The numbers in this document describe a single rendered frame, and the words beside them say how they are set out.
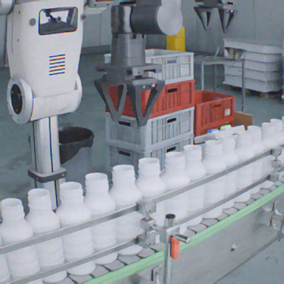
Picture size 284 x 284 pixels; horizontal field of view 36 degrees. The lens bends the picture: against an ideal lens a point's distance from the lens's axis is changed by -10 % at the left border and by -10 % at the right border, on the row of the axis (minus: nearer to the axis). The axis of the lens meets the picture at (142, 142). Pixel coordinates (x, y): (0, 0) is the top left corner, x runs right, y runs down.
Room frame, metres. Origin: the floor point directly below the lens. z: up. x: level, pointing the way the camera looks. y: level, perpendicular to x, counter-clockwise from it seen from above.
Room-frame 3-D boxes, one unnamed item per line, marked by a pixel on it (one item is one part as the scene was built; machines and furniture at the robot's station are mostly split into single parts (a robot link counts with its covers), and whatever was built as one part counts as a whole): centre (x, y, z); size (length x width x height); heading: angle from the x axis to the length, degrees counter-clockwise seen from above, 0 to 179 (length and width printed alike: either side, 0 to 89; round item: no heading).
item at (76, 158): (2.89, 0.53, 0.32); 0.45 x 0.45 x 0.64
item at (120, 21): (0.76, 0.02, 1.42); 0.07 x 0.06 x 0.07; 43
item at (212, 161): (0.92, -0.15, 1.08); 0.06 x 0.06 x 0.17
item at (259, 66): (8.40, -2.28, 0.50); 1.23 x 1.05 x 1.00; 131
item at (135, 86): (0.75, 0.01, 1.29); 0.07 x 0.07 x 0.09; 43
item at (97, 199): (0.73, 0.07, 1.08); 0.06 x 0.06 x 0.17
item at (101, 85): (0.78, 0.03, 1.29); 0.07 x 0.07 x 0.09; 43
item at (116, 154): (3.52, -0.07, 0.33); 0.61 x 0.41 x 0.22; 139
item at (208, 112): (4.08, -0.51, 0.55); 0.61 x 0.41 x 0.22; 136
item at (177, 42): (11.14, -0.81, 0.55); 0.40 x 0.40 x 1.10; 43
